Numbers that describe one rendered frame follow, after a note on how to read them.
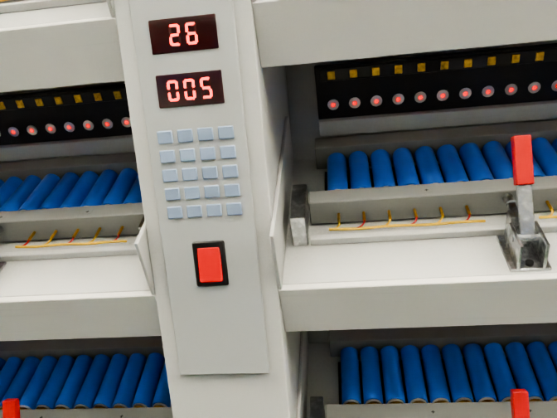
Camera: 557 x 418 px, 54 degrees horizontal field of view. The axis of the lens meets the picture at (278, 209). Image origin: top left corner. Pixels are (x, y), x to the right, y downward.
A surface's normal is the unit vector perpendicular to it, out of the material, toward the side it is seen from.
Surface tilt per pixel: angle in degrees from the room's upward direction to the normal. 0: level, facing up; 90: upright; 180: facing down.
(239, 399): 90
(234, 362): 90
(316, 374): 22
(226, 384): 90
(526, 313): 112
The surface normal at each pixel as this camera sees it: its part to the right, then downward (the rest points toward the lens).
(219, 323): -0.11, 0.22
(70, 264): -0.12, -0.82
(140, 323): -0.07, 0.57
